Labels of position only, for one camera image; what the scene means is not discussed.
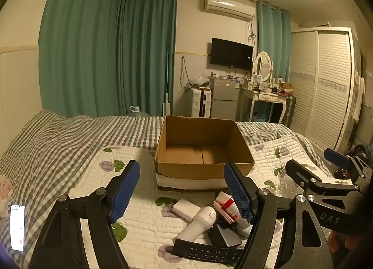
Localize dark patterned cloth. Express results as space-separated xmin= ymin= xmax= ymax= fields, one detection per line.
xmin=348 ymin=143 xmax=373 ymax=161

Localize person's right hand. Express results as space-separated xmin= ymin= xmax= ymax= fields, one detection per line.
xmin=329 ymin=229 xmax=361 ymax=255

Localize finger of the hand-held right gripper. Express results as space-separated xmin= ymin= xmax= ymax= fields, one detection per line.
xmin=286 ymin=160 xmax=359 ymax=197
xmin=323 ymin=148 xmax=373 ymax=188

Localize hanging white towels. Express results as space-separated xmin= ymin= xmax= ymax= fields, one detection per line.
xmin=350 ymin=53 xmax=365 ymax=124

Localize narrow green curtain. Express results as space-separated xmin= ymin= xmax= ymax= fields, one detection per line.
xmin=257 ymin=1 xmax=291 ymax=83

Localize white oval mirror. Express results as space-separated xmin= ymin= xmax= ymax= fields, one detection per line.
xmin=254 ymin=51 xmax=273 ymax=82

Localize white bottle with red label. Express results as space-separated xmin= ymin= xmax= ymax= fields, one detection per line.
xmin=215 ymin=192 xmax=238 ymax=213

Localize black remote control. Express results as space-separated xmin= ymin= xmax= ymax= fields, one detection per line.
xmin=172 ymin=239 xmax=245 ymax=266

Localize black case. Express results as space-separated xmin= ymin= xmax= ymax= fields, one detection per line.
xmin=207 ymin=222 xmax=242 ymax=248

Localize small brown box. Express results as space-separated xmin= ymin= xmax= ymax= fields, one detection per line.
xmin=278 ymin=82 xmax=294 ymax=95

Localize black wall television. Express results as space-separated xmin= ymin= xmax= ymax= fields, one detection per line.
xmin=210 ymin=38 xmax=253 ymax=70

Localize white floral quilt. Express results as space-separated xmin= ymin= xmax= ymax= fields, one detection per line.
xmin=68 ymin=134 xmax=346 ymax=269

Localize black wall cable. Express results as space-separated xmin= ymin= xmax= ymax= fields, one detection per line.
xmin=180 ymin=56 xmax=193 ymax=90

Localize white suitcase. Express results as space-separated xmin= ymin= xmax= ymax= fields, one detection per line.
xmin=191 ymin=88 xmax=213 ymax=118

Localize smartphone with lit screen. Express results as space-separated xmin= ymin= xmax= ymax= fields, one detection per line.
xmin=9 ymin=204 xmax=25 ymax=251

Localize large green curtain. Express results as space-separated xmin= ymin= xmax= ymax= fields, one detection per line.
xmin=39 ymin=0 xmax=178 ymax=118

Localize white louvred wardrobe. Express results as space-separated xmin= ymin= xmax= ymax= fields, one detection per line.
xmin=290 ymin=27 xmax=358 ymax=153

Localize dark suitcase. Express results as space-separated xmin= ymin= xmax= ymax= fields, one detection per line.
xmin=280 ymin=96 xmax=297 ymax=129

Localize white power bank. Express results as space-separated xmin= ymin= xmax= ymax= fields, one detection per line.
xmin=172 ymin=198 xmax=201 ymax=223

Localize white dressing table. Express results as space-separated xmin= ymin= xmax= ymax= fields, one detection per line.
xmin=239 ymin=85 xmax=288 ymax=124

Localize white air conditioner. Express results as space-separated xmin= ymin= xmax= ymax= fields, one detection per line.
xmin=203 ymin=0 xmax=256 ymax=21

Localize brown cardboard box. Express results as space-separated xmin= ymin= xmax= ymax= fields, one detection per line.
xmin=154 ymin=115 xmax=255 ymax=191

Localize pink cloth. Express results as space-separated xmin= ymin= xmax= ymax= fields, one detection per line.
xmin=0 ymin=176 xmax=14 ymax=217

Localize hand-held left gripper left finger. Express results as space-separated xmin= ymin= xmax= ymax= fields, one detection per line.
xmin=29 ymin=160 xmax=141 ymax=269

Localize white handheld device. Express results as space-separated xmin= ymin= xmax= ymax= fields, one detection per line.
xmin=175 ymin=206 xmax=218 ymax=242

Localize grey small fridge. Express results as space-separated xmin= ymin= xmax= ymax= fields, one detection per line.
xmin=210 ymin=78 xmax=242 ymax=119

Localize clear plastic bag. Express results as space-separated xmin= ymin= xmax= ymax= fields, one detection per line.
xmin=189 ymin=76 xmax=211 ymax=89

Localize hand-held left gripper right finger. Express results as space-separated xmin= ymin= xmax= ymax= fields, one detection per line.
xmin=224 ymin=161 xmax=334 ymax=269

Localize pink patterned packet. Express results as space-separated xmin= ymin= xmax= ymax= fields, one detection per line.
xmin=214 ymin=201 xmax=242 ymax=225

